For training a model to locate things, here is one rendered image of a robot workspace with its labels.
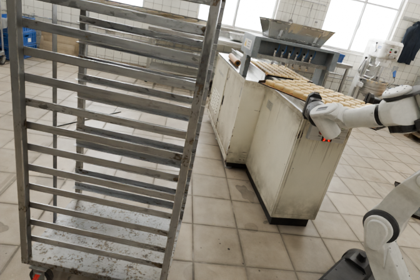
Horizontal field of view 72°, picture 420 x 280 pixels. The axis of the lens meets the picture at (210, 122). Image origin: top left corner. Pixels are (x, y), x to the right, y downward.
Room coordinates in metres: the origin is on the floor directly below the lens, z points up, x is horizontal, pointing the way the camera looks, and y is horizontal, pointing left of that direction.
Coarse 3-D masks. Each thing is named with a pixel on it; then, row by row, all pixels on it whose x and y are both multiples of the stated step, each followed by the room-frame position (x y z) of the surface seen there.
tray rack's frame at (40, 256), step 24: (24, 96) 0.92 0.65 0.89; (24, 120) 0.91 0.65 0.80; (24, 144) 0.91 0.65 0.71; (24, 168) 0.90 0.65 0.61; (24, 192) 0.89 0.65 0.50; (24, 216) 0.89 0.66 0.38; (120, 216) 1.26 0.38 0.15; (144, 216) 1.30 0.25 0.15; (24, 240) 0.89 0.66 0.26; (72, 240) 1.04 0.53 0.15; (96, 240) 1.07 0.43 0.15; (144, 240) 1.13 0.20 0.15; (48, 264) 0.89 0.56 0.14; (72, 264) 0.91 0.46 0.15; (96, 264) 0.94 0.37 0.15; (120, 264) 0.96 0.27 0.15
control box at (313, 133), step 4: (312, 128) 1.60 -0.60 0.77; (316, 128) 1.60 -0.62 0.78; (340, 128) 1.64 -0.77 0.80; (348, 128) 1.65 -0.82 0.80; (308, 132) 1.61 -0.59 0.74; (312, 132) 1.60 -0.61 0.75; (316, 132) 1.61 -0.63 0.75; (344, 132) 1.64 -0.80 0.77; (308, 136) 1.60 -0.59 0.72; (312, 136) 1.60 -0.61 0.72; (316, 136) 1.61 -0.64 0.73; (320, 136) 1.61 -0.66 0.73; (340, 136) 1.64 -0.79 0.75; (344, 136) 1.65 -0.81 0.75; (316, 140) 1.61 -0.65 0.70; (320, 140) 1.62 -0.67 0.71; (332, 140) 1.63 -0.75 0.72; (336, 140) 1.64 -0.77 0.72; (340, 140) 1.64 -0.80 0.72
